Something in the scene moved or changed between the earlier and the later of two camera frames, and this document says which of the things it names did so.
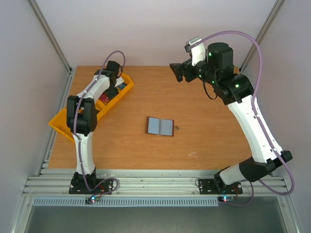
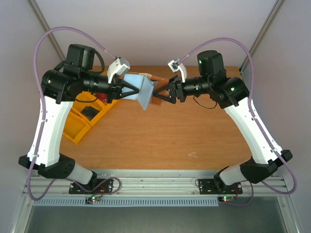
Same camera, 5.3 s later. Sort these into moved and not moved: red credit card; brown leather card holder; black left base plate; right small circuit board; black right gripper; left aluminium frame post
Moved: black right gripper; brown leather card holder
Not moved: right small circuit board; black left base plate; left aluminium frame post; red credit card
